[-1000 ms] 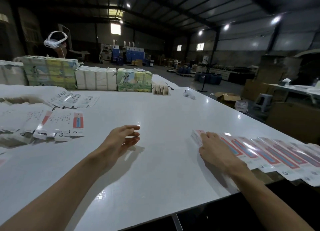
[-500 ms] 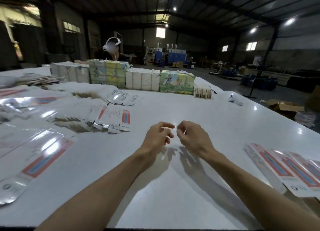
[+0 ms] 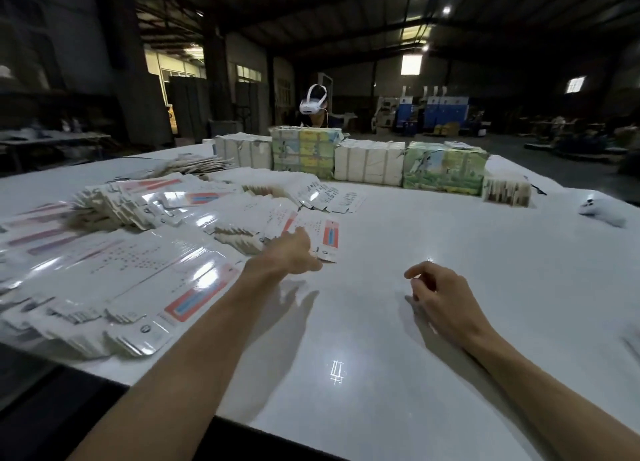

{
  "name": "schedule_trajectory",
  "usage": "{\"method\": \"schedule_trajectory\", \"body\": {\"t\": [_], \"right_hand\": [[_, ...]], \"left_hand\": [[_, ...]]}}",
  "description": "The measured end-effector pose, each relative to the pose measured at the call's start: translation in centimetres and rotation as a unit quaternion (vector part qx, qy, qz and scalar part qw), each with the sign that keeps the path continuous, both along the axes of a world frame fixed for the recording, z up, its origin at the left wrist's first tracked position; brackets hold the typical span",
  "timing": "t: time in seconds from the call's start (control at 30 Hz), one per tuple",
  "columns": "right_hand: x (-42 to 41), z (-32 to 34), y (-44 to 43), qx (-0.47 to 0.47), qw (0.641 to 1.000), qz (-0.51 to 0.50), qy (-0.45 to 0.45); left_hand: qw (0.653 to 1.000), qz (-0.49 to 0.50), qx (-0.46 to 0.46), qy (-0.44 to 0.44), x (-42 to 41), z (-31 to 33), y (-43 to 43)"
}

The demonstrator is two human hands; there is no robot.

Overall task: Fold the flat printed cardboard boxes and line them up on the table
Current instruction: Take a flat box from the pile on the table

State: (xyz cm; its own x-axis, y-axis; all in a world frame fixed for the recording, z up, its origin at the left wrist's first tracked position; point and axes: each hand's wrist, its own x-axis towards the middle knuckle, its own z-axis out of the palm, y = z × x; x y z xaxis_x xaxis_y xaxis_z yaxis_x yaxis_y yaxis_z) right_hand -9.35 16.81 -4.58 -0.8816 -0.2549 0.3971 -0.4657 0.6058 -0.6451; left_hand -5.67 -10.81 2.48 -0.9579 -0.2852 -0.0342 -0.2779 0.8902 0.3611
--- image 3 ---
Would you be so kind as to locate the person's right hand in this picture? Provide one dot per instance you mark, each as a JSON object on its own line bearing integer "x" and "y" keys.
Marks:
{"x": 450, "y": 306}

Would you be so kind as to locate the person's left hand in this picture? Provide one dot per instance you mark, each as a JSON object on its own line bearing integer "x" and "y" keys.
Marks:
{"x": 285, "y": 256}

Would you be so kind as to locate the pile of carton blanks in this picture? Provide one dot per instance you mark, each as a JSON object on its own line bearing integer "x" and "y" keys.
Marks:
{"x": 110, "y": 266}

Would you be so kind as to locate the person's left forearm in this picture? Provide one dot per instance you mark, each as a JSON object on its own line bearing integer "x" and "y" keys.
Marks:
{"x": 170, "y": 376}

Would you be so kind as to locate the person's right forearm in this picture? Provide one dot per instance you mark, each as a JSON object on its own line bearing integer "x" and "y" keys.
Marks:
{"x": 565, "y": 401}

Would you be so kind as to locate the green yellow carton bundle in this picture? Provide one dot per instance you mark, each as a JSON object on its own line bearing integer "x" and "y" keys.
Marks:
{"x": 306, "y": 153}

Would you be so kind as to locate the row of white cartons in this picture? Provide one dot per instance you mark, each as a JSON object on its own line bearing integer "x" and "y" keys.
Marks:
{"x": 370, "y": 164}
{"x": 243, "y": 152}

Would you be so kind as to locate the small beige card stack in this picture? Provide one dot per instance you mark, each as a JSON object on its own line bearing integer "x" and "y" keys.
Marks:
{"x": 507, "y": 193}

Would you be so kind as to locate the pile of grey flat sheets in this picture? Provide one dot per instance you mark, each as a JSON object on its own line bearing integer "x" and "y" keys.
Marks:
{"x": 190, "y": 164}

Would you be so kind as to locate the green printed carton bundle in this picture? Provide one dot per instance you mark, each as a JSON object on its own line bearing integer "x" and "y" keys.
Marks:
{"x": 446, "y": 169}

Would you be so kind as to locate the grey crate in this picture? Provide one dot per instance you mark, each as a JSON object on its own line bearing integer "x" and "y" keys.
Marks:
{"x": 225, "y": 128}

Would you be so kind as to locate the small black tool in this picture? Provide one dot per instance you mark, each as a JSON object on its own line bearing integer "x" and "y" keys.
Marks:
{"x": 537, "y": 186}

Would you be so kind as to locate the white headset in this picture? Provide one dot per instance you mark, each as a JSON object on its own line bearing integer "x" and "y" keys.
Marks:
{"x": 313, "y": 101}

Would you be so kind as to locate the dark grey cabinet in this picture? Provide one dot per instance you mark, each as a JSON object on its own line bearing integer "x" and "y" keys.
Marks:
{"x": 190, "y": 106}

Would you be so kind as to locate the small white object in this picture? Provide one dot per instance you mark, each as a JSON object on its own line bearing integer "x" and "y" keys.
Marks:
{"x": 602, "y": 211}

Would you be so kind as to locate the blue machine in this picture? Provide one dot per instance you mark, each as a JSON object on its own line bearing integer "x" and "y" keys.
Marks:
{"x": 445, "y": 114}

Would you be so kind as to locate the square bright window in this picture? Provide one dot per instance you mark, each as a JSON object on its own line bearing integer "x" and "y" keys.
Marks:
{"x": 411, "y": 64}

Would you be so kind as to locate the grey side table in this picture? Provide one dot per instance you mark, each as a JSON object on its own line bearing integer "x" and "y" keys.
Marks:
{"x": 50, "y": 141}

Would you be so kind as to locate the small wall window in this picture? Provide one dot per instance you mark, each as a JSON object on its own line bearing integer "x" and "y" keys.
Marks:
{"x": 575, "y": 84}

